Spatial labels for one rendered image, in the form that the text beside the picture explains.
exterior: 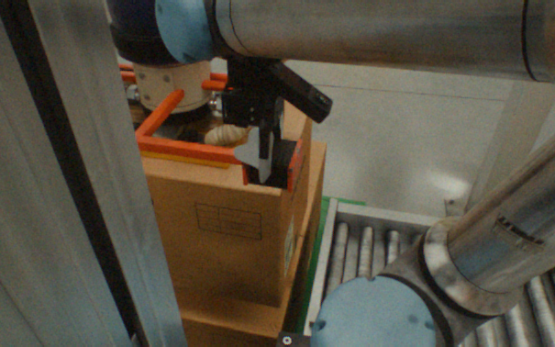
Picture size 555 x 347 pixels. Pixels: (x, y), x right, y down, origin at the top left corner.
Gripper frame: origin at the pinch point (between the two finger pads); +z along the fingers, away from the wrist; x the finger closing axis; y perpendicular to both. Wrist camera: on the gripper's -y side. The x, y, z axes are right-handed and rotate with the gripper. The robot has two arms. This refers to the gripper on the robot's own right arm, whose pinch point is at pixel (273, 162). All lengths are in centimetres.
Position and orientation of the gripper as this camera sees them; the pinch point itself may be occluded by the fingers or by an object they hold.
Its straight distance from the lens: 71.2
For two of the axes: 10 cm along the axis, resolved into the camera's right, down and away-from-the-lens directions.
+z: -0.1, 7.8, 6.3
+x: -2.4, 6.1, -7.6
